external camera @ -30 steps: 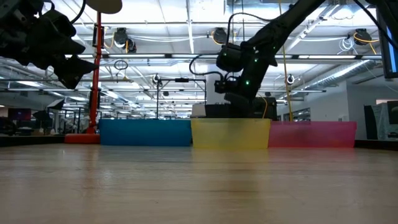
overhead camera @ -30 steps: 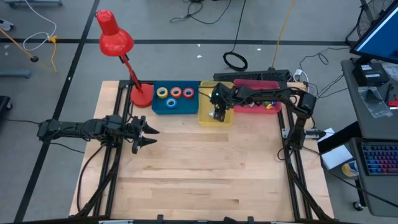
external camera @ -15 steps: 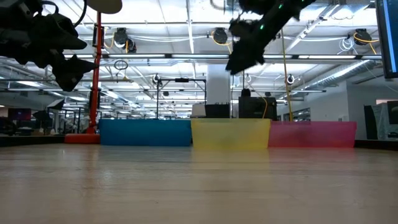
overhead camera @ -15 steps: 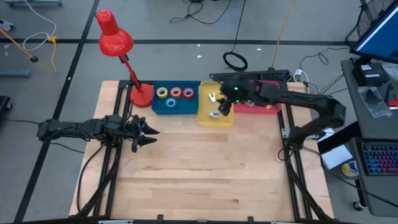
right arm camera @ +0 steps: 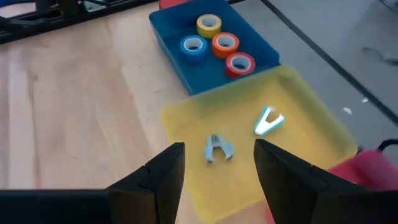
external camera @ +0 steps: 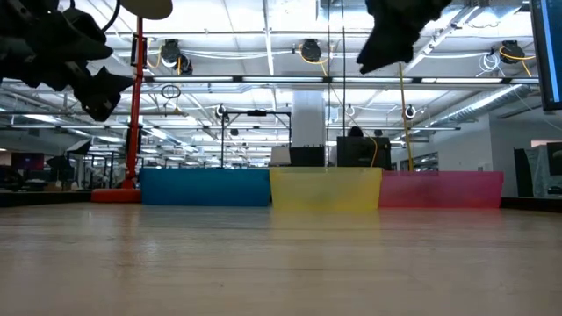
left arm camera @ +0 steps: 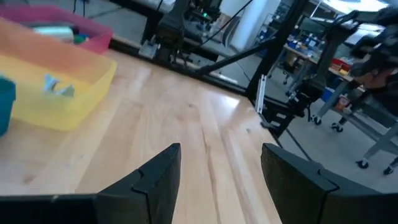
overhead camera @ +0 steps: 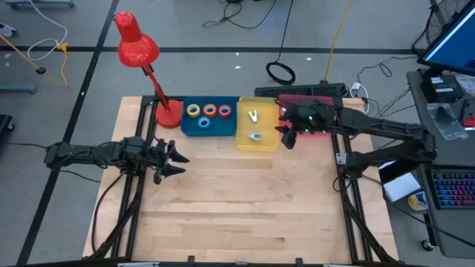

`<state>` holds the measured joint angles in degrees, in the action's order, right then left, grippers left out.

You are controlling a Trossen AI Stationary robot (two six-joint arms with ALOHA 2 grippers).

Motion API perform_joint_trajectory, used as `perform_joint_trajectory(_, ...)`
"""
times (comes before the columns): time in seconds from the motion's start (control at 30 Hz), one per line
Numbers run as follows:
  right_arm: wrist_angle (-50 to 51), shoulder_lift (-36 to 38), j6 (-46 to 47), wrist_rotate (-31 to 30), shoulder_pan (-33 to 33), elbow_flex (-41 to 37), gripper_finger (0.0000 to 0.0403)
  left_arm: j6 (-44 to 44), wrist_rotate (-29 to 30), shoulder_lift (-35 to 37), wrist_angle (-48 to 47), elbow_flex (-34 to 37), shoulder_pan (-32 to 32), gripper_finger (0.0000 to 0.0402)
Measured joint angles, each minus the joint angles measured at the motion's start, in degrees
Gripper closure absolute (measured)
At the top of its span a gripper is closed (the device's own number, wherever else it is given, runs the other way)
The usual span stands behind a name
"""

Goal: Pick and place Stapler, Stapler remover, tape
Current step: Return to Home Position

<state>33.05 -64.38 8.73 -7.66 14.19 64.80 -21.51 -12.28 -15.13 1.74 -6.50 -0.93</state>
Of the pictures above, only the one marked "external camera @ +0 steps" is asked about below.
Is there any red desk lamp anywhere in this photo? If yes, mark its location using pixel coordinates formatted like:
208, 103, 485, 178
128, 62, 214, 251
90, 0, 174, 204

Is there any large black equipment box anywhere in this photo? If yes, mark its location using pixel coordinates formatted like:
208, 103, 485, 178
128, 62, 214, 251
336, 135, 392, 170

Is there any yellow plastic bin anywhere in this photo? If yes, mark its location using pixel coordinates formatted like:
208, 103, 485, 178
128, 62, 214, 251
269, 166, 384, 212

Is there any small black equipment box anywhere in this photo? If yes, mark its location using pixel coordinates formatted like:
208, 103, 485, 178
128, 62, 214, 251
288, 146, 327, 168

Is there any red plastic bin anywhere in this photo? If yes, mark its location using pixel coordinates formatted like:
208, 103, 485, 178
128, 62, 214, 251
378, 170, 505, 209

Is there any black background rig frame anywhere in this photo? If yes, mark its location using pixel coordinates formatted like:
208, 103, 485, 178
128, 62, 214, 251
220, 109, 293, 169

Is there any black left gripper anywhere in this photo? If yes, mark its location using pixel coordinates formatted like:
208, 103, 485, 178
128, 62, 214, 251
0, 0, 135, 123

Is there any blue plastic bin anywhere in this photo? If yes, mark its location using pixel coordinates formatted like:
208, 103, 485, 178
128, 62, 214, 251
139, 168, 272, 207

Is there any white box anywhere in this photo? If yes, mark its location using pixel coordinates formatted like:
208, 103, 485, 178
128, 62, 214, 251
270, 147, 292, 167

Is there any black computer monitor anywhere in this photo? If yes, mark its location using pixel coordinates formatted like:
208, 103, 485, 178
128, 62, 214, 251
530, 0, 562, 111

